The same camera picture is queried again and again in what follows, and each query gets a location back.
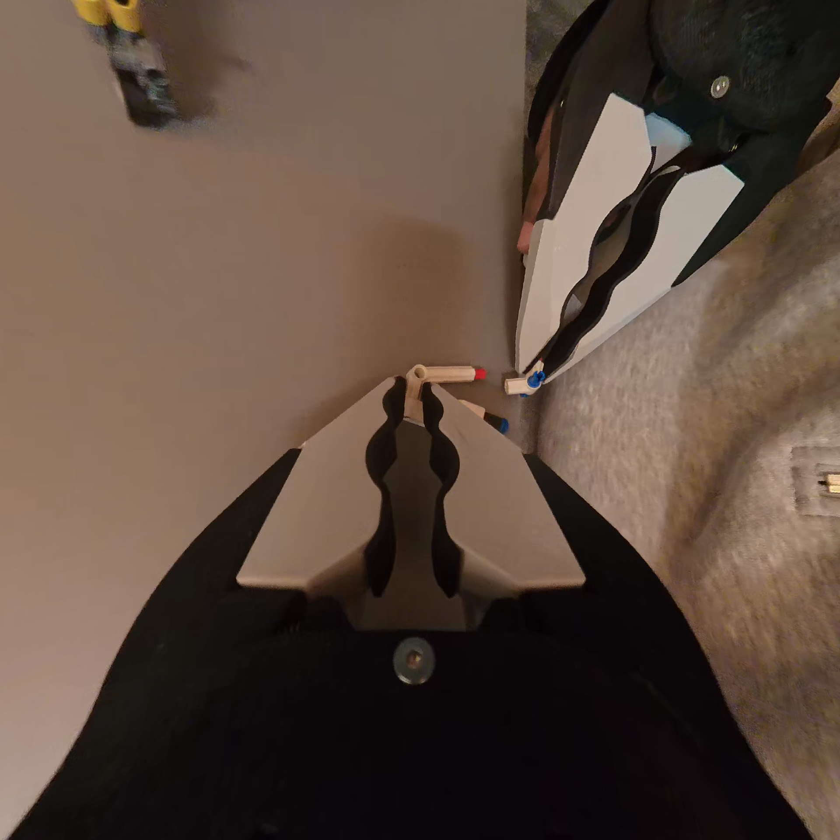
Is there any yellow grey lego assembly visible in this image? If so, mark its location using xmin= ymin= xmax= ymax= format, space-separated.
xmin=71 ymin=0 xmax=179 ymax=127

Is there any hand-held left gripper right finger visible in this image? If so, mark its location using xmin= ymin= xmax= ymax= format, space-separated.
xmin=419 ymin=386 xmax=586 ymax=603

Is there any tan lego piece blue pin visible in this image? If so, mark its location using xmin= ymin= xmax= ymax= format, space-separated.
xmin=459 ymin=399 xmax=511 ymax=435

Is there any tan lego connector red pin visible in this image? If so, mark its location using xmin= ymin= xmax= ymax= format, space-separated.
xmin=402 ymin=364 xmax=488 ymax=424

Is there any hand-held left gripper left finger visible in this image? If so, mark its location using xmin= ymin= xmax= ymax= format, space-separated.
xmin=235 ymin=375 xmax=408 ymax=603

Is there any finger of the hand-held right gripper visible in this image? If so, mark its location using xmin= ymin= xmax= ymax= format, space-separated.
xmin=515 ymin=92 xmax=694 ymax=376
xmin=543 ymin=163 xmax=747 ymax=389

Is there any person's right hand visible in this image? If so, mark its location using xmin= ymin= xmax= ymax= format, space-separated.
xmin=517 ymin=108 xmax=552 ymax=256

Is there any small pale packet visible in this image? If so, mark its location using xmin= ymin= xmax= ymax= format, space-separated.
xmin=791 ymin=446 xmax=840 ymax=519

